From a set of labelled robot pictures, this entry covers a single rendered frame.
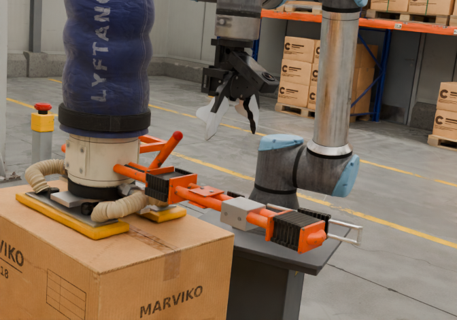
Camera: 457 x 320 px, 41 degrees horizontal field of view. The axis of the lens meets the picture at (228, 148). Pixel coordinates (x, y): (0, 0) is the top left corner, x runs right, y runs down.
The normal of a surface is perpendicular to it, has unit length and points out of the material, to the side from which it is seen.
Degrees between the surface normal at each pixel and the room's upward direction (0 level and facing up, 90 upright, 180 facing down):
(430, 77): 90
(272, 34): 90
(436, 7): 93
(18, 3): 90
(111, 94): 79
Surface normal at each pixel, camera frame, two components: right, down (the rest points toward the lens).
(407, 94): -0.68, 0.09
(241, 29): 0.18, 0.23
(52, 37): 0.72, 0.22
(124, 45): 0.48, -0.11
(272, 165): -0.44, 0.15
